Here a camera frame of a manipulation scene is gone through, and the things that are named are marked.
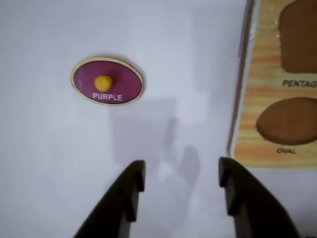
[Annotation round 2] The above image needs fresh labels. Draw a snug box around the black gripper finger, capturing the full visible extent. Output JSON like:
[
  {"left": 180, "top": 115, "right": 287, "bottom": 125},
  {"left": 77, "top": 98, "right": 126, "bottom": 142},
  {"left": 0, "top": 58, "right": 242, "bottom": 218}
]
[
  {"left": 73, "top": 160, "right": 146, "bottom": 238},
  {"left": 218, "top": 156, "right": 308, "bottom": 238}
]

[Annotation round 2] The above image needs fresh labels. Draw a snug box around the purple oval piece yellow pin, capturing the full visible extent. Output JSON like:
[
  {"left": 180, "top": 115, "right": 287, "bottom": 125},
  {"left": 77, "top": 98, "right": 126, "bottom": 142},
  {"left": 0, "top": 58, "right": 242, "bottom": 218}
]
[{"left": 70, "top": 56, "right": 144, "bottom": 107}]

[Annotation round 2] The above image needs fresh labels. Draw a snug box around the wooden shapes puzzle board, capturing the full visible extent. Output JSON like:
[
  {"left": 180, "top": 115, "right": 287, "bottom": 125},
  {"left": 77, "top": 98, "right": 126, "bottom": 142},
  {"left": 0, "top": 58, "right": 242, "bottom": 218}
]
[{"left": 227, "top": 0, "right": 317, "bottom": 169}]

